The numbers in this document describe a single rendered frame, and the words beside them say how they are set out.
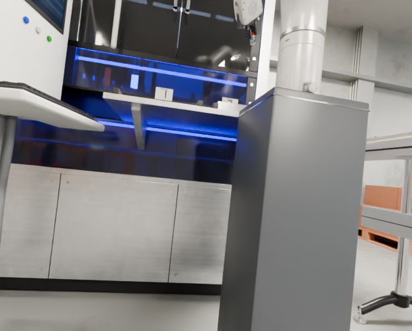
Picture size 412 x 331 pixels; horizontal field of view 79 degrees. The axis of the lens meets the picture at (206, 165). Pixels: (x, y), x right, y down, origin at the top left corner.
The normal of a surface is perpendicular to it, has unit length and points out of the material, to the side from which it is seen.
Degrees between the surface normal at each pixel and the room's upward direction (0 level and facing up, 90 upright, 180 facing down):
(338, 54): 90
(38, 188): 90
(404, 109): 90
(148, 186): 90
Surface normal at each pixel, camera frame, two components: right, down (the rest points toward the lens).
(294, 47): -0.57, -0.08
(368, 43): 0.18, -0.01
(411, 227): -0.98, -0.11
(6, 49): 0.99, 0.11
